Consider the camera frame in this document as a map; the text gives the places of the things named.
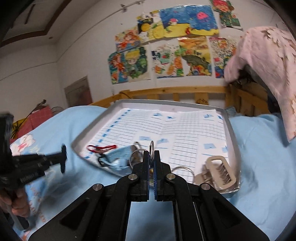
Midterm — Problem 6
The dinosaur landscape drawing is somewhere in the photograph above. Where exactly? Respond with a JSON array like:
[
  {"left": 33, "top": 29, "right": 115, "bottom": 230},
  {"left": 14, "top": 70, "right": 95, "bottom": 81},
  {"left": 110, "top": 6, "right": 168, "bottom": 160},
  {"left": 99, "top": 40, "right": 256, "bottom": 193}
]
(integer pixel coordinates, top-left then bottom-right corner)
[{"left": 178, "top": 36, "right": 212, "bottom": 76}]

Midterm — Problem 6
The red checked cloth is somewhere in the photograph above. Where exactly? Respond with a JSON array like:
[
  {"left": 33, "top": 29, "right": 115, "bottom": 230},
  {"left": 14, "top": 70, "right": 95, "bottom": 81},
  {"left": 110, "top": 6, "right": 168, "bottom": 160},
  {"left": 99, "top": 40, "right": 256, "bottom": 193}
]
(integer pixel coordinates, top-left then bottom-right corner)
[{"left": 10, "top": 106, "right": 53, "bottom": 143}]

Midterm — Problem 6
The light blue cartoon bedsheet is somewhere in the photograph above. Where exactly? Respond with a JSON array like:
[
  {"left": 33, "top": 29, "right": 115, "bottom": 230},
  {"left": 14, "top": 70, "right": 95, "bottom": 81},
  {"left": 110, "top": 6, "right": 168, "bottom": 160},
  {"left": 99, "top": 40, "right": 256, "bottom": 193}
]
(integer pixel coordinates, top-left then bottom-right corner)
[{"left": 11, "top": 106, "right": 295, "bottom": 240}]

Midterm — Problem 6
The blue sea jellyfish drawing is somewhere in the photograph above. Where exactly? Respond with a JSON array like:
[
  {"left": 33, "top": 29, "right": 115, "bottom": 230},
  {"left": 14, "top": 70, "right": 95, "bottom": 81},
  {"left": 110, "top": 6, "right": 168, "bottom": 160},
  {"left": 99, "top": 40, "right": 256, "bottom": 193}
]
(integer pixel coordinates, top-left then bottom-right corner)
[{"left": 159, "top": 5, "right": 219, "bottom": 38}]

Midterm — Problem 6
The orange girl drawing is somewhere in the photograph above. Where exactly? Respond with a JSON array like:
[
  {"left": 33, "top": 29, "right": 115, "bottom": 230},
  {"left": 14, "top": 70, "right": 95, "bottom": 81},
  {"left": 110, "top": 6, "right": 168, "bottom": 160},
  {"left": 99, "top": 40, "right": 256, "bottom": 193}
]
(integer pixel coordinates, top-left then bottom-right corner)
[{"left": 108, "top": 52, "right": 128, "bottom": 84}]

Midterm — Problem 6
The crowded red doodle drawing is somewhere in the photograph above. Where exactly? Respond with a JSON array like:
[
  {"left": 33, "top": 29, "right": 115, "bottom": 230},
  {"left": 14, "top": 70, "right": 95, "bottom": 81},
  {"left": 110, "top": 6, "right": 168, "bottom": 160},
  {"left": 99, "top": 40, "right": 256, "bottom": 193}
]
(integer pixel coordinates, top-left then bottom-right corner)
[{"left": 209, "top": 37, "right": 237, "bottom": 78}]

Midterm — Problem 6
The left hand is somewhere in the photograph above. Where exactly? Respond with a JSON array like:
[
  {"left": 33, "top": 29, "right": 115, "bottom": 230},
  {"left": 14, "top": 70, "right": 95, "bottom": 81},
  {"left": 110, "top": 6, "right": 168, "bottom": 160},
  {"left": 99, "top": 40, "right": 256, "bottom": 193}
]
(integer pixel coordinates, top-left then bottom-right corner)
[{"left": 1, "top": 187, "right": 30, "bottom": 218}]

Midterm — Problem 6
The black yellow moon drawing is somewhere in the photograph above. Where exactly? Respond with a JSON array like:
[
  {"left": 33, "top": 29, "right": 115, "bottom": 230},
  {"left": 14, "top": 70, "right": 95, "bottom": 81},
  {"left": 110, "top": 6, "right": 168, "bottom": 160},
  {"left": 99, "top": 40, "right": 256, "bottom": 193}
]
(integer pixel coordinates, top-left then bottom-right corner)
[{"left": 137, "top": 10, "right": 165, "bottom": 44}]

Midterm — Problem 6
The blond boy drawing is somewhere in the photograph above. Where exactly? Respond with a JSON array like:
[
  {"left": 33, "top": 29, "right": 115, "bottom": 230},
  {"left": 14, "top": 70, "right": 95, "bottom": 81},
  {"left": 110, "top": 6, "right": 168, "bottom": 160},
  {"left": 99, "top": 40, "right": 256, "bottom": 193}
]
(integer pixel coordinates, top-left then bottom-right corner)
[{"left": 124, "top": 46, "right": 150, "bottom": 82}]

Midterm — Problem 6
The pink floral cloth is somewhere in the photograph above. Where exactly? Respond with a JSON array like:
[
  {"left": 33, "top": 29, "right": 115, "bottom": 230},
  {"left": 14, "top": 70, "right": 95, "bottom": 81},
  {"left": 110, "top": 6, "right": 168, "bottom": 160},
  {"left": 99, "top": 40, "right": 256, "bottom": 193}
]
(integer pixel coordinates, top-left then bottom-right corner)
[{"left": 224, "top": 26, "right": 295, "bottom": 142}]

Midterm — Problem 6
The wire fan guard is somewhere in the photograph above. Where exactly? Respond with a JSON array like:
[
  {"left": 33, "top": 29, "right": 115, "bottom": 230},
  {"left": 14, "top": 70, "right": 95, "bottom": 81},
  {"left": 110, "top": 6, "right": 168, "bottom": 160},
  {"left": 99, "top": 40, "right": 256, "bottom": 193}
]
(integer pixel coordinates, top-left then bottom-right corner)
[{"left": 51, "top": 106, "right": 64, "bottom": 116}]

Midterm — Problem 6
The blue watch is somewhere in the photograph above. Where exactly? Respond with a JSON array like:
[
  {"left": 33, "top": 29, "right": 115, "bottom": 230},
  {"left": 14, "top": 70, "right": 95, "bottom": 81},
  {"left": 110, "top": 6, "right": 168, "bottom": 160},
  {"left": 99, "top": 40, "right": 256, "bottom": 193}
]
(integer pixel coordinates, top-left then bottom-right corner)
[{"left": 98, "top": 145, "right": 138, "bottom": 176}]

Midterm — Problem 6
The red cord bracelet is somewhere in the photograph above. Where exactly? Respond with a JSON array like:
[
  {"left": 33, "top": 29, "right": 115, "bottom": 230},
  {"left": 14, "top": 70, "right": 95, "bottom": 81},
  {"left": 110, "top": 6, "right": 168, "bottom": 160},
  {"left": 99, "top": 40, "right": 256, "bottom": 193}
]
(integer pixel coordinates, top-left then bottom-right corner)
[{"left": 86, "top": 144, "right": 118, "bottom": 154}]

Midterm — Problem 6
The grey shallow box tray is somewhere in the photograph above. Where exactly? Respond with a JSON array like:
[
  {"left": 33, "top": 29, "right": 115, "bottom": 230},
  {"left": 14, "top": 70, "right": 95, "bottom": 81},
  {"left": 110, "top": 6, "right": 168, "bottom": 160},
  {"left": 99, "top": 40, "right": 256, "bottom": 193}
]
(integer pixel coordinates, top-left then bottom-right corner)
[{"left": 71, "top": 99, "right": 241, "bottom": 196}]

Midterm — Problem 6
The brown wall cabinet door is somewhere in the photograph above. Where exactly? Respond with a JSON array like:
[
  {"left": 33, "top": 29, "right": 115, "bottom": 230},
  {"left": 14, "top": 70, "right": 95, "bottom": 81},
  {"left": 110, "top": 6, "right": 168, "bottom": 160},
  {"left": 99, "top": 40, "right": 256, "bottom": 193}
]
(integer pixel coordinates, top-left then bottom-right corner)
[{"left": 64, "top": 76, "right": 93, "bottom": 107}]

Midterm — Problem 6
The grid paper sheet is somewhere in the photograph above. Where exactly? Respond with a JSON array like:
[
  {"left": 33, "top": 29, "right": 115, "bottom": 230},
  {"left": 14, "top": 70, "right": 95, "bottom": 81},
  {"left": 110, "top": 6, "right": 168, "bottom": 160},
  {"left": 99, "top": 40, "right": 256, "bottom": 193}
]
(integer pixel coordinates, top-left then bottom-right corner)
[{"left": 78, "top": 108, "right": 229, "bottom": 182}]

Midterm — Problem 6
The white fruit drawing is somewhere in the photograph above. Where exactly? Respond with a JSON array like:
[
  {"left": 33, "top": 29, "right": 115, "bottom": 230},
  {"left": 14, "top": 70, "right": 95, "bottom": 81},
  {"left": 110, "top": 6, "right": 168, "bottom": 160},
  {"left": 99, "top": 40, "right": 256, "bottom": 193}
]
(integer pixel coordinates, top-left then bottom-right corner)
[{"left": 152, "top": 39, "right": 184, "bottom": 79}]

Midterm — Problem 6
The beige hair claw clip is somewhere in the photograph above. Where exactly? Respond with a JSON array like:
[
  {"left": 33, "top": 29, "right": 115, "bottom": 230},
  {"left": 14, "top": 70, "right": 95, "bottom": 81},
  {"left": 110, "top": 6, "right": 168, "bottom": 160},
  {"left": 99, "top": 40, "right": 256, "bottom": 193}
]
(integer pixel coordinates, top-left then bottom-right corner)
[{"left": 193, "top": 156, "right": 236, "bottom": 191}]

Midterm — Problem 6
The red-haired character drawing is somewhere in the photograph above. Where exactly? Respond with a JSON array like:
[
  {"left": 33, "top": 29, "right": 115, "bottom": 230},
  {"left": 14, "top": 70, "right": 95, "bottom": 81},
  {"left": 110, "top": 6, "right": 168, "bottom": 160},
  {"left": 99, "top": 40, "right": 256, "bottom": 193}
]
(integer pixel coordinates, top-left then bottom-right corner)
[{"left": 210, "top": 0, "right": 243, "bottom": 30}]

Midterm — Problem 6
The mermaid girl drawing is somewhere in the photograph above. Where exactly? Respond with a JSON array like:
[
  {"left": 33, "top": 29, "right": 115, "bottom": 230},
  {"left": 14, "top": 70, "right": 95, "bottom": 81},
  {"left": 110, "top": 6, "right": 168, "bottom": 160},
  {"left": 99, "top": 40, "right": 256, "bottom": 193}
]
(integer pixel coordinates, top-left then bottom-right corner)
[{"left": 115, "top": 26, "right": 140, "bottom": 53}]

